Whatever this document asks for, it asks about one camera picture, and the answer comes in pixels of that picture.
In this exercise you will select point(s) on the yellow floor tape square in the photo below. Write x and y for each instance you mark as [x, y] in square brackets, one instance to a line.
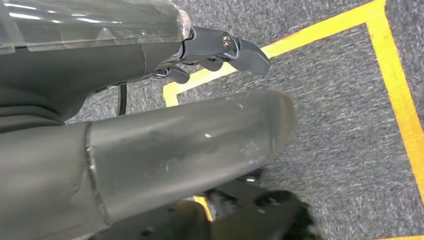
[399, 82]

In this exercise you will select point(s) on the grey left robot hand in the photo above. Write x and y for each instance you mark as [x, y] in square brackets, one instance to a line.
[165, 149]

